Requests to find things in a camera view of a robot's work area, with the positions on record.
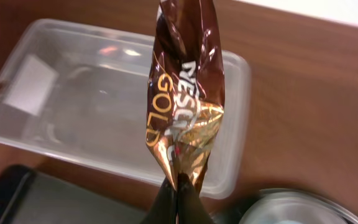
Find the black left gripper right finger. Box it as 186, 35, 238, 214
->
177, 174, 214, 224

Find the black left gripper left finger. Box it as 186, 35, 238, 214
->
140, 178, 177, 224

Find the brown gold coffee wrapper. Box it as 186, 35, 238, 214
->
145, 0, 225, 190

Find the clear plastic waste bin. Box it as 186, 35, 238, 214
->
0, 19, 250, 199

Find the round black serving tray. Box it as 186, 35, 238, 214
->
211, 187, 358, 224

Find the black rectangular tray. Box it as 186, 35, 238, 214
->
0, 165, 145, 224

